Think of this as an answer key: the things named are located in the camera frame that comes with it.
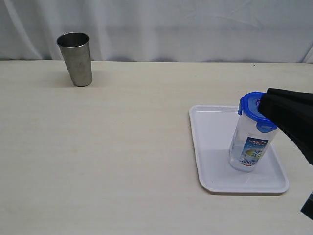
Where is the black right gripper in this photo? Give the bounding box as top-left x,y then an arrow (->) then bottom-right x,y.
300,192 -> 313,217

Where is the blue plastic lid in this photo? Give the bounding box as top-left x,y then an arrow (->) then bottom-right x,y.
238,92 -> 277,133

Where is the clear plastic jar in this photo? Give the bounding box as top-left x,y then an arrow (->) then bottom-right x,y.
228,113 -> 278,172

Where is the stainless steel cup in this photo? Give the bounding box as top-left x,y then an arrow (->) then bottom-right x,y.
57,32 -> 92,87

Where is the white plastic tray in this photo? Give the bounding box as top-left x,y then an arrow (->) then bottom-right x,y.
189,105 -> 290,195

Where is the white curtain backdrop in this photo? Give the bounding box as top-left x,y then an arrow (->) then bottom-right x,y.
0,0 -> 313,63

